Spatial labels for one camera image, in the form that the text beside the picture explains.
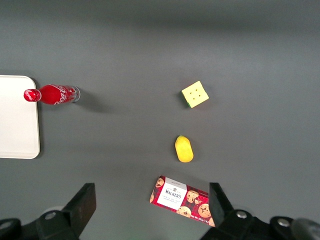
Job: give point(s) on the rubik's cube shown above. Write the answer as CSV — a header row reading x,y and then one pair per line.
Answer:
x,y
195,95

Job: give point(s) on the red soda can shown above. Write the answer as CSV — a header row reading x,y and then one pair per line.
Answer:
x,y
53,95

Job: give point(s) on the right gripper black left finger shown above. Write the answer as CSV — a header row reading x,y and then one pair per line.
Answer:
x,y
80,207

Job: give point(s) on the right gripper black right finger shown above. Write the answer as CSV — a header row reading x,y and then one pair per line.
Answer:
x,y
222,212

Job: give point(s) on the yellow lemon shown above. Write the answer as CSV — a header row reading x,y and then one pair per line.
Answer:
x,y
184,150

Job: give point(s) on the red Walkers cookie box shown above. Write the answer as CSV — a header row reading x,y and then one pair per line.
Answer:
x,y
175,195

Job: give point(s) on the beige plastic tray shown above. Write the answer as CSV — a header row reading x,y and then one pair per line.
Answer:
x,y
17,120

